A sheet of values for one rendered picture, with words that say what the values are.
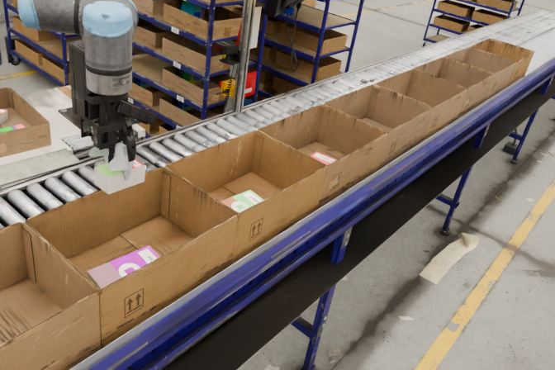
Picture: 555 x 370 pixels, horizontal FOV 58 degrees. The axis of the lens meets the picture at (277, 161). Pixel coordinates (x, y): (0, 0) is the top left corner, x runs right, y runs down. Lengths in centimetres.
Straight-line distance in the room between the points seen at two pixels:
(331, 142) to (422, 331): 110
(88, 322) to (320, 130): 122
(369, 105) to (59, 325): 167
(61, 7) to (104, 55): 17
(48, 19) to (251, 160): 84
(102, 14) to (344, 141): 117
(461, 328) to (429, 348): 25
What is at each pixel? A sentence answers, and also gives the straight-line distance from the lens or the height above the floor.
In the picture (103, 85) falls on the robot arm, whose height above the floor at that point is 138.
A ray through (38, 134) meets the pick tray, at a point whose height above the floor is 81.
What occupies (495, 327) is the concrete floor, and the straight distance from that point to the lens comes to 286.
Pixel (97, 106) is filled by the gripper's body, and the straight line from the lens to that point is 111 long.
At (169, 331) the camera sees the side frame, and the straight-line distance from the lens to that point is 118.
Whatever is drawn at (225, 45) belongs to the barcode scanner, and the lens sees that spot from 236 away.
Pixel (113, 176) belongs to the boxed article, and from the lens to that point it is 118.
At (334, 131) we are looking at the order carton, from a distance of 197.
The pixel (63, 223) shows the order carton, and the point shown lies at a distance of 132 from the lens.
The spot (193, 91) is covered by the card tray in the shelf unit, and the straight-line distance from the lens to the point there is 308.
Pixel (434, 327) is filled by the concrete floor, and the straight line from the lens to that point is 269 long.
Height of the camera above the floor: 179
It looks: 30 degrees down
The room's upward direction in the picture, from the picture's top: 9 degrees clockwise
